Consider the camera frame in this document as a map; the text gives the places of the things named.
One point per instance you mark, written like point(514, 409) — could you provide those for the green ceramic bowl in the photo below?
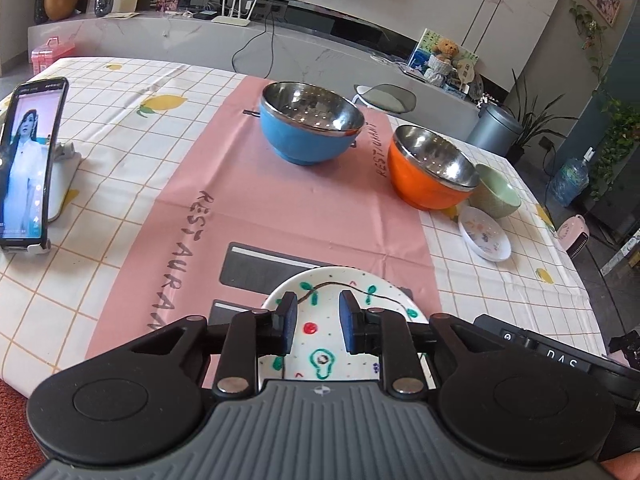
point(492, 205)

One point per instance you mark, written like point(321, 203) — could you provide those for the brown teddy bear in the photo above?
point(445, 52)

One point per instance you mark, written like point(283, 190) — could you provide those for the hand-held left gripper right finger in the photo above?
point(350, 322)

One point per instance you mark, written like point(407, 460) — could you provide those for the orange steel bowl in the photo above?
point(415, 185)

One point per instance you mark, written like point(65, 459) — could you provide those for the round paper fan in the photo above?
point(468, 72)

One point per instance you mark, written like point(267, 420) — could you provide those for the white painted plate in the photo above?
point(320, 310)

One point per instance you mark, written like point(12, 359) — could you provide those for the black smartphone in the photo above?
point(25, 170)

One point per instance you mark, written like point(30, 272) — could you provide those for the potted snake plant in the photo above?
point(530, 125)

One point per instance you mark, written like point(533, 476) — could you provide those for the pink placemat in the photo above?
point(300, 210)

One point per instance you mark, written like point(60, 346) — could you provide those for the blue water bottle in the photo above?
point(572, 180)

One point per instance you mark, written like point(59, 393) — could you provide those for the pink toolbox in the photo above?
point(52, 57)

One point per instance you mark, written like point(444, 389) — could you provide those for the grey trash can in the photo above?
point(492, 135)

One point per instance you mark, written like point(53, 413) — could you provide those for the lemon checkered tablecloth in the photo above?
point(150, 160)

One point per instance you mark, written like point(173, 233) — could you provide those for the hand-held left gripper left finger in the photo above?
point(288, 322)

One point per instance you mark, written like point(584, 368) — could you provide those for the white router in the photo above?
point(232, 19)

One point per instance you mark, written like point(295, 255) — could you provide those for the white phone stand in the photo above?
point(62, 185)

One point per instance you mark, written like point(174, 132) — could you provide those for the pink space heater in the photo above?
point(570, 235)

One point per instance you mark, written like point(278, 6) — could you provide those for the orange fuzzy chair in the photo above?
point(12, 435)

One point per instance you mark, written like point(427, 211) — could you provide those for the small pink photo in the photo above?
point(167, 4)

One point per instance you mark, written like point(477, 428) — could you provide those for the blue green painting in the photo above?
point(422, 47)

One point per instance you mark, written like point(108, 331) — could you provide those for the marble television console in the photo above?
point(150, 35)

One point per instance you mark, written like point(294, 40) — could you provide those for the trailing vine plant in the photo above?
point(590, 35)

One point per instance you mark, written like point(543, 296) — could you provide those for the blue steel bowl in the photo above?
point(295, 135)

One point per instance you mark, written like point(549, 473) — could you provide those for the black set-top box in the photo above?
point(203, 15)

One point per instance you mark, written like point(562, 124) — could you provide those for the dark grey cabinet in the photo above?
point(622, 222)

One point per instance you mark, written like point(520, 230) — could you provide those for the pothos plant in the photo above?
point(620, 140)

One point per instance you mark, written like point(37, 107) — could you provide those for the grey stool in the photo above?
point(385, 100)

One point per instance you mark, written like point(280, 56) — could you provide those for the small white saucer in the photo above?
point(482, 232)

